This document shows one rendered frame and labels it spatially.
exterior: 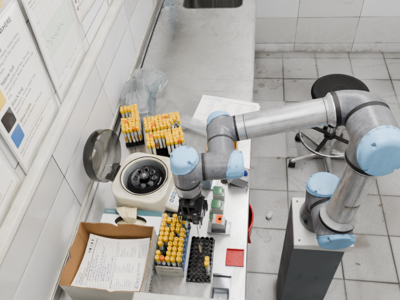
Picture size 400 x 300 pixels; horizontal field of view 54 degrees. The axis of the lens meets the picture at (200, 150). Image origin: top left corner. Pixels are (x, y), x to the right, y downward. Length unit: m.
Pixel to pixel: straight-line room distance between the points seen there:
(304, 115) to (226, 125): 0.21
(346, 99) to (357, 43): 2.86
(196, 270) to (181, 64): 1.26
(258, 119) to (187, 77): 1.18
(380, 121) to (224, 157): 0.39
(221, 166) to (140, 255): 0.61
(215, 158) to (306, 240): 0.64
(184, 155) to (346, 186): 0.46
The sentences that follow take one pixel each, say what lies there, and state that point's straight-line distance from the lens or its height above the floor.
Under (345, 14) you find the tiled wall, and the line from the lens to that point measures 3.76.
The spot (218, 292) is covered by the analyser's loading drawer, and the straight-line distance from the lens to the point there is 1.43.
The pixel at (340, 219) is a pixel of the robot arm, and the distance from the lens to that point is 1.27.
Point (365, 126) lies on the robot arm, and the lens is 1.02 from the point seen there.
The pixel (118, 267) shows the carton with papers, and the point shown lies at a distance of 1.49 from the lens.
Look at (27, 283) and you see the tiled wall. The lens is 1.40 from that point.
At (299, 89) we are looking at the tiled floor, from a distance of 3.48.
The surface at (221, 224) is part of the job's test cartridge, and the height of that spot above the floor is 0.95.
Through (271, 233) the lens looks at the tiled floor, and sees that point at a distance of 2.57.
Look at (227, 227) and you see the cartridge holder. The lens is 1.56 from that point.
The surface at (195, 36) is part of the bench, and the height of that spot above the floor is 0.88.
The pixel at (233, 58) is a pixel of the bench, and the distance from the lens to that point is 2.33.
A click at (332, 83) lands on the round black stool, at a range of 2.55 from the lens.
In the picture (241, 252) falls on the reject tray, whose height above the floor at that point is 0.88.
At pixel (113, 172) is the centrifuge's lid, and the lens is 1.66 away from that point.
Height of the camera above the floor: 2.25
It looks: 49 degrees down
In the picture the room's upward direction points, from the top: 7 degrees counter-clockwise
